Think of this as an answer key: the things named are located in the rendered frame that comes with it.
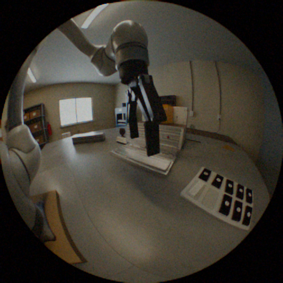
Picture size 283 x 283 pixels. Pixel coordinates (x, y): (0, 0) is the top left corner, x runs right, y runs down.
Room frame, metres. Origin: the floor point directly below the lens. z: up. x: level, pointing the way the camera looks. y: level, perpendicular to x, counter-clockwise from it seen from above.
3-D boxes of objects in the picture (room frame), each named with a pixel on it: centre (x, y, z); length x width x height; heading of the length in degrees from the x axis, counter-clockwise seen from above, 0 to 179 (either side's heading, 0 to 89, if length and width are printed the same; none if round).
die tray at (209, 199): (0.09, -0.37, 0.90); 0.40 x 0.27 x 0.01; 34
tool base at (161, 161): (0.50, 0.01, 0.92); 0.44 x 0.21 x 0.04; 55
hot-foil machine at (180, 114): (0.85, -0.30, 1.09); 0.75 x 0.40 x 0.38; 55
